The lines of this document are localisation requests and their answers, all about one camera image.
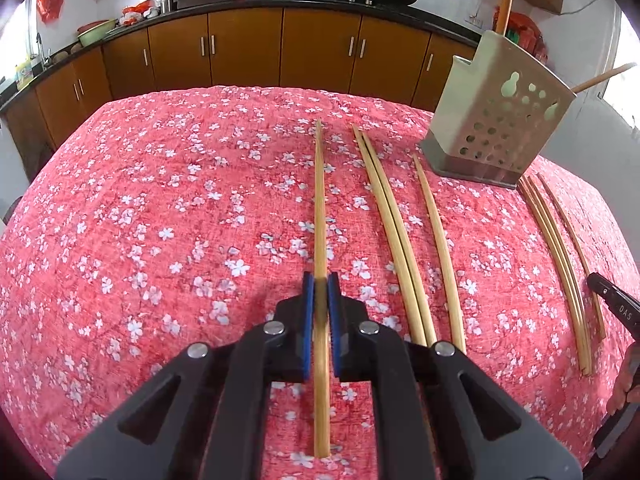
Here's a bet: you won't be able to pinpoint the yellow packet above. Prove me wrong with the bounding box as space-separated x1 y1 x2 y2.
14 57 37 92

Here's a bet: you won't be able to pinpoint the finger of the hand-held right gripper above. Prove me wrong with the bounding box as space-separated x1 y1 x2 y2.
586 272 640 341

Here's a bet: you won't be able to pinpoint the green basin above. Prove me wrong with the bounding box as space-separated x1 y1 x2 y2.
77 19 119 47

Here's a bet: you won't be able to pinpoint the brown wooden base cabinets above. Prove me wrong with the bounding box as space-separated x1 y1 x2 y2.
0 6 482 171

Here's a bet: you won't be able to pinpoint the red and white bag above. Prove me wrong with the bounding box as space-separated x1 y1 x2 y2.
119 0 159 27

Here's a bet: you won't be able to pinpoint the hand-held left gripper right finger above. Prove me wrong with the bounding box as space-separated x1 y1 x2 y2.
326 272 584 480

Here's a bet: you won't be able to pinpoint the person's right hand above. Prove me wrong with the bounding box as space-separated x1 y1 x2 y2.
606 342 640 417

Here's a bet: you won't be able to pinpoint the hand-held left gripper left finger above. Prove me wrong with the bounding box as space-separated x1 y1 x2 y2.
54 271 321 480

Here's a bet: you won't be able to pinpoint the red floral tablecloth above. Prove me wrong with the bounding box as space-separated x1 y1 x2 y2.
0 85 640 480

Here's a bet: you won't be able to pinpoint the hanging red plastic bag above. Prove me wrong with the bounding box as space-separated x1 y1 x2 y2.
38 0 68 24

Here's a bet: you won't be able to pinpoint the bright window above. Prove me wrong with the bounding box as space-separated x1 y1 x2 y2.
602 7 640 126

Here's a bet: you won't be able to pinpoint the red packets pile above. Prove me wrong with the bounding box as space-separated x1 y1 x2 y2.
492 6 547 62

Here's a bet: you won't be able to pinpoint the perforated metal chopstick holder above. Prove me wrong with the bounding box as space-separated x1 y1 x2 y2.
419 29 577 191

